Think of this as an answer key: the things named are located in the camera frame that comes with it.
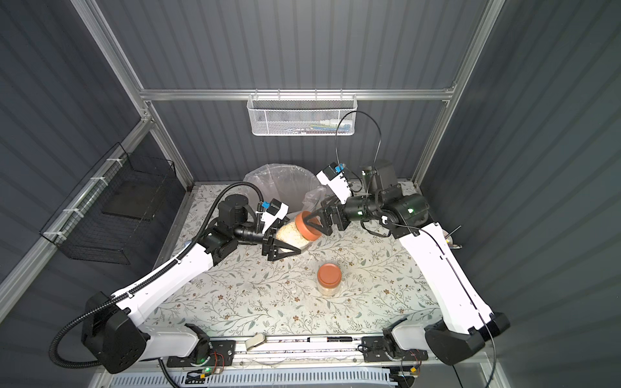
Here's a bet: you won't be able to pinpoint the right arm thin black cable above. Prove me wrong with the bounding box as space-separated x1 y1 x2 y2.
334 110 383 168

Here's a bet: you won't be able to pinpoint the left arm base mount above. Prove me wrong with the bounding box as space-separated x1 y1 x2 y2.
166 339 236 368

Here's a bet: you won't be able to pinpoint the clear plastic bin liner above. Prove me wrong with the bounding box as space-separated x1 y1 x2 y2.
242 163 336 229

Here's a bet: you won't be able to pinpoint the black wire basket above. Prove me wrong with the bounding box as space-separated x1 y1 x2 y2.
40 146 178 265

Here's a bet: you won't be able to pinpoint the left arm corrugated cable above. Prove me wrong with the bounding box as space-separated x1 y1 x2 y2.
48 181 265 370

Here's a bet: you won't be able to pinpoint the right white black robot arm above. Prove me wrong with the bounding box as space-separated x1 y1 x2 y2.
302 161 510 365

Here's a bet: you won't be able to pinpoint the white perforated vent strip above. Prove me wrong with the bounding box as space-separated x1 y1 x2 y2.
108 367 404 388

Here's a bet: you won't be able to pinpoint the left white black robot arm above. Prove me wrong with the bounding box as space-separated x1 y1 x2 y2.
82 194 301 373

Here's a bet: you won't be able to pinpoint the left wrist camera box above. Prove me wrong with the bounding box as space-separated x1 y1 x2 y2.
260 199 289 234

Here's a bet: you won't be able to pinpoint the markers in white basket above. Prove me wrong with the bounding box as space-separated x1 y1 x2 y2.
281 119 354 135

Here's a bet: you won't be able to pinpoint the grey trash bin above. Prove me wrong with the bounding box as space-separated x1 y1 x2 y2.
244 167 321 229

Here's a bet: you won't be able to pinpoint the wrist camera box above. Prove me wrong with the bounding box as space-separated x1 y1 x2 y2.
316 163 353 205
260 199 289 234

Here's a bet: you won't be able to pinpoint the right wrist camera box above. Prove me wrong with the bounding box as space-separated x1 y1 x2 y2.
316 163 353 205

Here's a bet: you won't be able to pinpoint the white wire mesh basket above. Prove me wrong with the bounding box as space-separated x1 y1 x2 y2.
247 96 358 137

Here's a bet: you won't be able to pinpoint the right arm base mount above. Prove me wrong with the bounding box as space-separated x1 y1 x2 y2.
357 336 429 363

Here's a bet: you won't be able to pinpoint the floral table mat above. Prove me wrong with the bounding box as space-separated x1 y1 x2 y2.
140 181 445 339

